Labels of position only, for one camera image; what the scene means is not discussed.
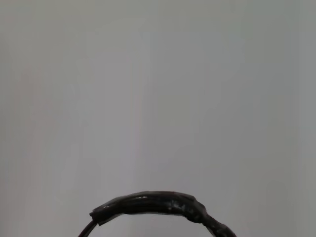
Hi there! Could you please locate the black round teapot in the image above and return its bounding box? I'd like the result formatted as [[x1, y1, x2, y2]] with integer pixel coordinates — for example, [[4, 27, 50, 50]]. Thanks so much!
[[78, 190, 238, 237]]

